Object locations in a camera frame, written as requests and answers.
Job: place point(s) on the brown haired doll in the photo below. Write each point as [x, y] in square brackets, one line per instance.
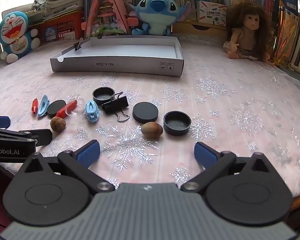
[250, 27]

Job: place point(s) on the wooden drawer box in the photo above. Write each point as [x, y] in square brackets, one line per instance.
[202, 30]

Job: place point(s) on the white cardboard box tray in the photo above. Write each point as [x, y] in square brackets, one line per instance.
[115, 66]

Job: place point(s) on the brown acorn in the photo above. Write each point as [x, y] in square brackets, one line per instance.
[152, 130]

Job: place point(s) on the white box with crayon print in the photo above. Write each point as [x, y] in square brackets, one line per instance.
[211, 13]

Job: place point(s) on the pink triangular miniature house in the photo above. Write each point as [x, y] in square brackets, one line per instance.
[107, 12]

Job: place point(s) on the gold wrapping sheets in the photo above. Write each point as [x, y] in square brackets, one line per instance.
[287, 35]

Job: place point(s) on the blue cat plush toy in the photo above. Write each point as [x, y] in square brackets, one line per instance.
[13, 35]

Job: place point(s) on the black cap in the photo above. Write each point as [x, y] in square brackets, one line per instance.
[177, 123]
[102, 96]

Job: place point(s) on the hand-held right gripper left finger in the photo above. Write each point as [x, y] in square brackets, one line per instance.
[88, 153]

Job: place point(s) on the clear plastic ball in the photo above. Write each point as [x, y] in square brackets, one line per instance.
[78, 107]

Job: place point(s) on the dark brown nut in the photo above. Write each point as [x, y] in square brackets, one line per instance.
[57, 124]

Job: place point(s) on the large black binder clip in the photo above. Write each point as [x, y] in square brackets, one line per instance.
[116, 105]

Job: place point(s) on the red ribbed tube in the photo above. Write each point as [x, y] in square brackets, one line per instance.
[64, 111]

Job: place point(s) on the pink snowflake tablecloth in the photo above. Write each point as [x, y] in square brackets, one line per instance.
[227, 100]

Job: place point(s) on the blue alien plush toy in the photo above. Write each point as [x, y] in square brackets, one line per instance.
[156, 10]

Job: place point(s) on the black round disc lid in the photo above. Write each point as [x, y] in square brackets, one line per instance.
[55, 108]
[145, 112]

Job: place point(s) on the small black binder clip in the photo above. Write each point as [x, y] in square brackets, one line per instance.
[78, 46]

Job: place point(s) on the light blue plastic clip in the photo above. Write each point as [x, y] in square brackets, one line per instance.
[43, 105]
[91, 111]

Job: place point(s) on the stack of books and papers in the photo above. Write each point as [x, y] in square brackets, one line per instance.
[62, 1]

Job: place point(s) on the small red pen cap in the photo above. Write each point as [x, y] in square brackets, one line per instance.
[35, 106]

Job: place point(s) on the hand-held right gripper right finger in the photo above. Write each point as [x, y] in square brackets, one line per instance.
[204, 155]

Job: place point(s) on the red plastic crate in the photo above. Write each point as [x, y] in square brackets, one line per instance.
[62, 27]

